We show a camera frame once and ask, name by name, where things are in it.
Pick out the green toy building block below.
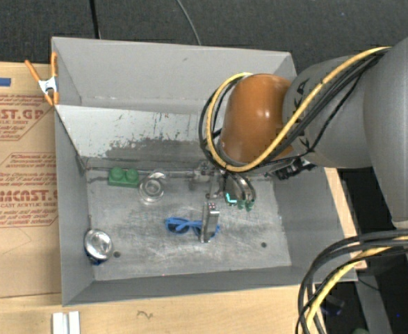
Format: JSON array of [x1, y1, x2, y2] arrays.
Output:
[[107, 166, 140, 189]]

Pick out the grey metal bin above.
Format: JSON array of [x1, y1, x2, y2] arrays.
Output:
[[50, 35, 359, 308]]

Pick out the brown cardboard board red print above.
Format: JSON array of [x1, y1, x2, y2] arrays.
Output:
[[0, 60, 63, 301]]

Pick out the blue sunglasses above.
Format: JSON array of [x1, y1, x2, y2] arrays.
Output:
[[164, 216, 221, 238]]

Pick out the black cylinder on white bracket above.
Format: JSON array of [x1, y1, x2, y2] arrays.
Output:
[[275, 158, 316, 181]]

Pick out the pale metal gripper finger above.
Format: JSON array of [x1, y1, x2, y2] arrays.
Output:
[[209, 209, 221, 240], [199, 201, 215, 244]]

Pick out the clear glass cup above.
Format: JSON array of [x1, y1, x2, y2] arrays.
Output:
[[138, 170, 168, 205]]

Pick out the silver and blue can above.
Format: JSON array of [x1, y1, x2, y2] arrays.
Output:
[[83, 228, 115, 266]]

